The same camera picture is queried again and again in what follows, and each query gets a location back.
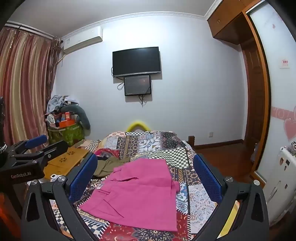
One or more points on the white air conditioner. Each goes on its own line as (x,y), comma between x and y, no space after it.
(83,39)

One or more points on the wooden overhead cabinet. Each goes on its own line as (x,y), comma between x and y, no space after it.
(227,20)

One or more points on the patchwork blanket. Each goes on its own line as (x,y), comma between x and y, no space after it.
(180,162)

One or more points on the red orange cloth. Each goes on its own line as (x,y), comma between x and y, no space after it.
(9,213)

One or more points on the pink pants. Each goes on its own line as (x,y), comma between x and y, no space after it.
(138,197)

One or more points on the pink heart wall stickers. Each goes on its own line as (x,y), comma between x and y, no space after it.
(289,129)

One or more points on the striped pink curtain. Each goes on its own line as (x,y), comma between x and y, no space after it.
(23,81)

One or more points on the frosted sliding wardrobe door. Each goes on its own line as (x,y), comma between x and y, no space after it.
(277,92)

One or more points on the black wall television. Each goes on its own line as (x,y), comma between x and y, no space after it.
(136,61)

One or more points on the wooden bed post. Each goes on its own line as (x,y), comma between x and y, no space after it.
(191,141)

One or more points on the white appliance with stickers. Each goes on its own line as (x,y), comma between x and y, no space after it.
(281,180)

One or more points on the olive pants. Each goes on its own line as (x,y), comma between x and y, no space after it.
(108,165)

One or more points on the wooden folding table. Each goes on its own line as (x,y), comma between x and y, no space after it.
(67,157)

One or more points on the orange box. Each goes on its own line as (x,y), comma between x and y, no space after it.
(67,124)

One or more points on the small white object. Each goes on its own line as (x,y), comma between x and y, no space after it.
(54,177)

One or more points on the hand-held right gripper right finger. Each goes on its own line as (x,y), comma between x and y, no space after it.
(208,178)

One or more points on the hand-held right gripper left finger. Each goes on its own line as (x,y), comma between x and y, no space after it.
(82,178)

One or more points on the yellow bedsheet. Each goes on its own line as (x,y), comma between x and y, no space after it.
(231,215)

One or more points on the white curtain rail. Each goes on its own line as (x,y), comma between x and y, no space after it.
(30,29)

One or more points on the small black monitor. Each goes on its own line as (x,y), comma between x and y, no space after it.
(137,85)

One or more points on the pile of pale clothes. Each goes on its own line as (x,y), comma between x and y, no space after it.
(57,102)

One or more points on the red and white sticker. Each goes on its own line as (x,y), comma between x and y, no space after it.
(284,63)

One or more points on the wooden door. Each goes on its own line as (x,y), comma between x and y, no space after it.
(254,104)

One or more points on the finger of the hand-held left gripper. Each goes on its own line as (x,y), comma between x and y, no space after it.
(37,141)
(55,148)

